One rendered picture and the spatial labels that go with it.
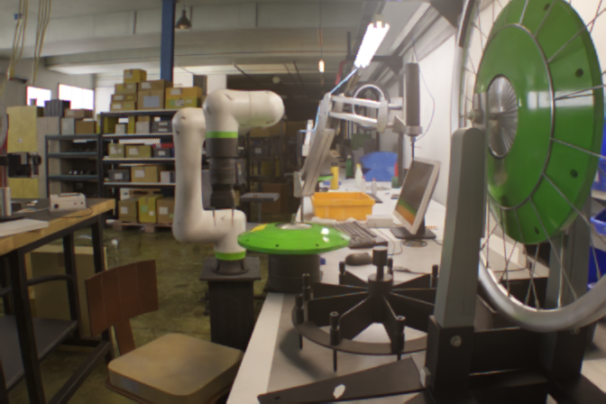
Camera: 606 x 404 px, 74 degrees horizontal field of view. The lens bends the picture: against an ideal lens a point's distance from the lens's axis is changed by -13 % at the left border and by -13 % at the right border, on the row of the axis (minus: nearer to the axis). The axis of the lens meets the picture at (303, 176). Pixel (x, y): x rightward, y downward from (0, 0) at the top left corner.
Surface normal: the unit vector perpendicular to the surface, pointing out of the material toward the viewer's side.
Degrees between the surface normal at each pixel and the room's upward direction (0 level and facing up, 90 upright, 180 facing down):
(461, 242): 90
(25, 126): 90
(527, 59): 81
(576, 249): 90
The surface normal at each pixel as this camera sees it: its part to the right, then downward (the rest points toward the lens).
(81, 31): -0.04, 0.08
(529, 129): -0.99, 0.04
